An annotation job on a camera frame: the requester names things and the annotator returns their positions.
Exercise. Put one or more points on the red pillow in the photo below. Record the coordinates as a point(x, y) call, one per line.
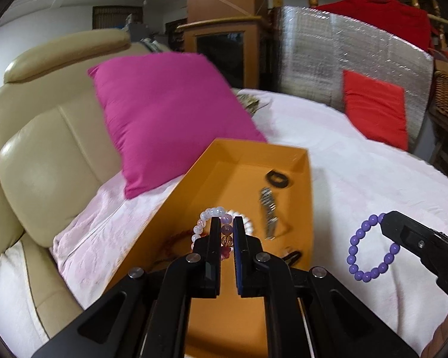
point(373, 112)

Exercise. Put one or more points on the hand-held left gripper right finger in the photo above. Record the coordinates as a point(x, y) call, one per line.
point(239, 248)

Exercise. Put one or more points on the black band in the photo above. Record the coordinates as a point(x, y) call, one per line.
point(268, 177)

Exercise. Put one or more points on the orange box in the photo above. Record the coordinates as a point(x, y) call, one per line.
point(239, 164)

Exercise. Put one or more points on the wooden cabinet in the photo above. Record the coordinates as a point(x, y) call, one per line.
point(220, 56)

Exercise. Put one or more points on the white textured blanket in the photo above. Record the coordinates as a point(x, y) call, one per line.
point(358, 164)

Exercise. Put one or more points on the wicker basket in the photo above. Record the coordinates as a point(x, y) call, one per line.
point(442, 89)

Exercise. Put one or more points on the silver foil board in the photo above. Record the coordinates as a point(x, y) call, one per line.
point(321, 52)

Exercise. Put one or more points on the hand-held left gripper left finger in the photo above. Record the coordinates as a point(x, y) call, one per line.
point(215, 242)

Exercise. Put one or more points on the silver metal watch band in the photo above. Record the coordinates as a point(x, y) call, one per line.
point(268, 209)

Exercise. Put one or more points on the pink pillow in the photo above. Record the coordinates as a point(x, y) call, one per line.
point(164, 119)

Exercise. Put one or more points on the patterned cloth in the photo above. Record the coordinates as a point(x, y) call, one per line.
point(250, 102)

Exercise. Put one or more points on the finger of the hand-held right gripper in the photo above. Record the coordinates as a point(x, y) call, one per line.
point(414, 238)

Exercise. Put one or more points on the beige leather sofa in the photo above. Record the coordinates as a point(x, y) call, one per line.
point(41, 119)

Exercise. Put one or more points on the red cloth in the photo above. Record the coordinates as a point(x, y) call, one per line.
point(388, 15)

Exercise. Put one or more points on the dark slatted window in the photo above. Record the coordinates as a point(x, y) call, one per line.
point(112, 16)

